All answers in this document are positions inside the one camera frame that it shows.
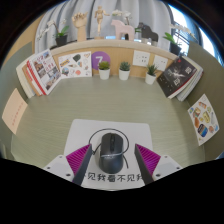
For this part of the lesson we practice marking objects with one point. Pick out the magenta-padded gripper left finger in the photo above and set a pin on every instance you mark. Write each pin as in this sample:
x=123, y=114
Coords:
x=60, y=166

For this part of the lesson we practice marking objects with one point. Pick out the white book stack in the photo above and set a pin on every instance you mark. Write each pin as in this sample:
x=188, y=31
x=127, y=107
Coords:
x=193, y=85

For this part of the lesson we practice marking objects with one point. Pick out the white orchid in dark pot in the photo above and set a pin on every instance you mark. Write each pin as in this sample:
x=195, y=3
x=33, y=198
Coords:
x=175, y=48

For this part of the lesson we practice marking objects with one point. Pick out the pink wooden horse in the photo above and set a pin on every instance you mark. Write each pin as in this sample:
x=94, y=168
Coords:
x=123, y=30

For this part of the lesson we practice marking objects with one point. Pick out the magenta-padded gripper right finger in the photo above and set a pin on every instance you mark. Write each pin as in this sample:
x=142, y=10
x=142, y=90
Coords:
x=165, y=166

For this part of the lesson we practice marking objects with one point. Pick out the small potted green plant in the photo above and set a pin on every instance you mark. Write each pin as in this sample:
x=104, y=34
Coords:
x=104, y=74
x=150, y=79
x=124, y=74

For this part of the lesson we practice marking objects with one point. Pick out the wooden mannequin figure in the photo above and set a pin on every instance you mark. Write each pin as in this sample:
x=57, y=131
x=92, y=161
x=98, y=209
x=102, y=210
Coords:
x=99, y=18

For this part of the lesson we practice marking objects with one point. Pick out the thick white book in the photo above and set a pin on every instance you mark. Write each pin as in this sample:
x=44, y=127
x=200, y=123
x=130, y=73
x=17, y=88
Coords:
x=21, y=78

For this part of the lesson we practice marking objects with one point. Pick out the wooden desk back ledge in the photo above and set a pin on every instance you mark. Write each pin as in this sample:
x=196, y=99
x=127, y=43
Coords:
x=125, y=55

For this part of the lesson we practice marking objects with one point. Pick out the black computer mouse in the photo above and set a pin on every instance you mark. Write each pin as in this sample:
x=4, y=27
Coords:
x=111, y=153

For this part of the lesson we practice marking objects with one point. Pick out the colourful sticker card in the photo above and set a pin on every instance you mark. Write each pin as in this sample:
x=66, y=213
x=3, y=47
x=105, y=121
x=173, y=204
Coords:
x=203, y=120

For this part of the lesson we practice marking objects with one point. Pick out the purple round sticker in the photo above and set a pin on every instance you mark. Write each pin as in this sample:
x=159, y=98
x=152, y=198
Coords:
x=99, y=58

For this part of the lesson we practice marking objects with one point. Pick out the white wall socket plate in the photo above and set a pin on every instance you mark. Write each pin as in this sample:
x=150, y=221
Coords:
x=141, y=58
x=160, y=62

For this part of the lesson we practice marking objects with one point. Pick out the grey curtain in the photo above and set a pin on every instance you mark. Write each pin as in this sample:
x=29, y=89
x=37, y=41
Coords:
x=133, y=10

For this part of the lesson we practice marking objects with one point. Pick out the white orchid in black pot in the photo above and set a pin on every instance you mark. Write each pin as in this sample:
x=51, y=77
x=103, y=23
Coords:
x=61, y=40

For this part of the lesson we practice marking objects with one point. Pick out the white orchid plant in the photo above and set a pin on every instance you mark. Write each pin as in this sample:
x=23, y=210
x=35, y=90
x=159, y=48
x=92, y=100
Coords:
x=126, y=15

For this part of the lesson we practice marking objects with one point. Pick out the beige thin booklet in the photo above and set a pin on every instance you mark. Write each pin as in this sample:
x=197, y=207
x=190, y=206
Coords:
x=14, y=111

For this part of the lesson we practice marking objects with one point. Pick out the photo cover book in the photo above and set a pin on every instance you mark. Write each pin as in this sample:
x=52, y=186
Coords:
x=46, y=71

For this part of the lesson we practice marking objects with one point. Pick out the white printed mouse pad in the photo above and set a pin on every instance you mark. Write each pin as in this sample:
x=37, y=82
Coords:
x=140, y=133

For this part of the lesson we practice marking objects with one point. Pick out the red spine book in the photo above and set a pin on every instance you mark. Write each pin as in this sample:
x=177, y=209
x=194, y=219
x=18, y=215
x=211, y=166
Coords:
x=33, y=75

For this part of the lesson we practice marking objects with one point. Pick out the black wooden horse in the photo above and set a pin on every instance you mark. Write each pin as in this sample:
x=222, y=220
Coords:
x=146, y=32

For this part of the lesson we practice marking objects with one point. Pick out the brown cover book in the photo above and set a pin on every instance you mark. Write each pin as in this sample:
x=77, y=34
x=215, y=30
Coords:
x=28, y=78

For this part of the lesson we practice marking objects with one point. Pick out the dark framed window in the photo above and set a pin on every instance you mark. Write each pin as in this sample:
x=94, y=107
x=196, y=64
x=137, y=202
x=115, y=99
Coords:
x=196, y=33

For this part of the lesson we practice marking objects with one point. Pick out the black cover book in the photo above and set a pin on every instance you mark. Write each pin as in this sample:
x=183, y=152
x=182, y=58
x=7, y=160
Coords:
x=176, y=76

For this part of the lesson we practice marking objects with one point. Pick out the grey-green desk partition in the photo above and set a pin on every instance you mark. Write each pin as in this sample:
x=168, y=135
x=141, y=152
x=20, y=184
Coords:
x=206, y=76
x=10, y=80

